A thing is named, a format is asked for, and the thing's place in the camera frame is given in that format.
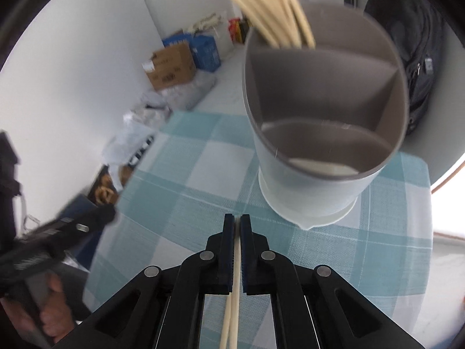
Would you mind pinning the red snack bag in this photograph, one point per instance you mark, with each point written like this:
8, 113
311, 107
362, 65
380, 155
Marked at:
238, 29

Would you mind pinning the wooden chopstick on table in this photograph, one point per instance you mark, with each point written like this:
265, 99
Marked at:
226, 323

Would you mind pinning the blue checked tablecloth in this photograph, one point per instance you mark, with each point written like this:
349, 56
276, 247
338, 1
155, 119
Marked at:
203, 166

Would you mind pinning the grey utensil holder cup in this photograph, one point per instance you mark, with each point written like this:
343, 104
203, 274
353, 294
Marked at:
325, 120

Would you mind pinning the blue cardboard box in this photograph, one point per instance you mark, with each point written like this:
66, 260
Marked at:
203, 49

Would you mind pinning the white cloth bag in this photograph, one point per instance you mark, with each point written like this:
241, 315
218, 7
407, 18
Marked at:
205, 24

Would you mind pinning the clear plastic bag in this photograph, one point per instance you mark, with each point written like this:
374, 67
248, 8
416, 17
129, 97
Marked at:
183, 97

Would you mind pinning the chopsticks bundle in holder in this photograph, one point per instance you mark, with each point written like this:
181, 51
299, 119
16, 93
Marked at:
282, 23

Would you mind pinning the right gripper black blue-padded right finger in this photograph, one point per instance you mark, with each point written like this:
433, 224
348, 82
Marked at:
313, 308

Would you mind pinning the black backpack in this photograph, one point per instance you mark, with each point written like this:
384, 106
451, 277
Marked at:
417, 30

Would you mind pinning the brown cardboard box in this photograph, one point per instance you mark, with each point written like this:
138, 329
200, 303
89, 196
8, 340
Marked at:
171, 66

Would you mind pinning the person's left hand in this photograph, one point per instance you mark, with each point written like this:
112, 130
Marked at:
56, 316

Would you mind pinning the wooden chopstick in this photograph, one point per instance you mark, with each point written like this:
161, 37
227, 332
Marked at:
226, 323
234, 319

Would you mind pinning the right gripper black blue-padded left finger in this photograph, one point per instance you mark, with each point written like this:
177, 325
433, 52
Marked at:
163, 308

